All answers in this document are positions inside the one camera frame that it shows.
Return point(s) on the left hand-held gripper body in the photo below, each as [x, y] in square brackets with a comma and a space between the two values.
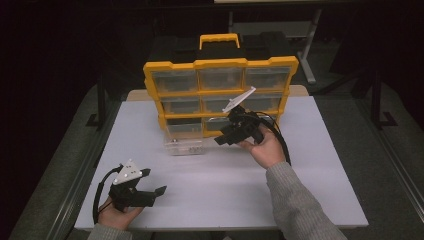
[126, 195]

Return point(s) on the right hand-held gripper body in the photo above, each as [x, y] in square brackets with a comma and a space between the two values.
[243, 128]

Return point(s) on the clear plastic drawer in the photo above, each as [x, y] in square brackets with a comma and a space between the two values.
[184, 146]

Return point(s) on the person's left hand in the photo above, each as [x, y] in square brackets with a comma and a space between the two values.
[117, 216]

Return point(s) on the person's right hand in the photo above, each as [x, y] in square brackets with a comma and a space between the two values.
[266, 151]

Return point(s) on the yellow parts organizer with drawers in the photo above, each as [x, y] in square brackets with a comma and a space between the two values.
[186, 90]

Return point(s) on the black metal stand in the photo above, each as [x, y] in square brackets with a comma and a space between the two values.
[101, 106]
[377, 103]

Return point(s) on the white metal table frame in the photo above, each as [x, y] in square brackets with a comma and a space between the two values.
[311, 50]

